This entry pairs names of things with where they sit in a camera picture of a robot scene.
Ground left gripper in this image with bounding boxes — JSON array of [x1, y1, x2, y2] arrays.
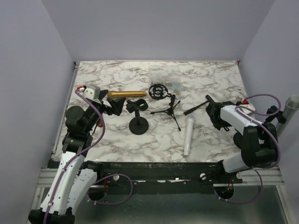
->
[[84, 90, 126, 133]]

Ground silver microphone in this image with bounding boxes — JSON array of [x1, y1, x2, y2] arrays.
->
[[276, 95, 299, 137]]

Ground clear screw organizer box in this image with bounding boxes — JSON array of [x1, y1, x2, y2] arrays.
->
[[149, 65, 181, 98]]

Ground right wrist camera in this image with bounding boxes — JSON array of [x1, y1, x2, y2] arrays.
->
[[238, 103, 256, 116]]

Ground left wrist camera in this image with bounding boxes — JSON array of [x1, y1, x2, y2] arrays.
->
[[82, 84, 100, 101]]

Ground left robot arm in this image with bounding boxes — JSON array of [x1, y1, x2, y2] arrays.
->
[[28, 86, 126, 224]]

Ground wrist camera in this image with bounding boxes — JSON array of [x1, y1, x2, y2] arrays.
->
[[238, 103, 256, 116], [82, 84, 100, 101]]

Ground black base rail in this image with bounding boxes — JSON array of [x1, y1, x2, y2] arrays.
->
[[72, 161, 243, 196]]

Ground black shock-mount tripod stand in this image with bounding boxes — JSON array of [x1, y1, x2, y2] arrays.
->
[[148, 84, 182, 132]]

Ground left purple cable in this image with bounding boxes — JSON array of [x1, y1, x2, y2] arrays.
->
[[42, 87, 134, 224]]

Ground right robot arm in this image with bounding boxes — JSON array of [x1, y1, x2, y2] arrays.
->
[[206, 101, 280, 183]]

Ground black round-base mic stand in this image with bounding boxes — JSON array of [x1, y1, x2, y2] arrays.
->
[[126, 99, 149, 135]]

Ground black T-handle tool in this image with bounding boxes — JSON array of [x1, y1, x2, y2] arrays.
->
[[183, 95, 215, 116]]

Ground gold microphone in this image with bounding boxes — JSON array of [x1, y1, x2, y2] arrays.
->
[[107, 91, 147, 98]]

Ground white microphone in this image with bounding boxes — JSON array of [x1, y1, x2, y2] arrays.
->
[[183, 114, 195, 157]]

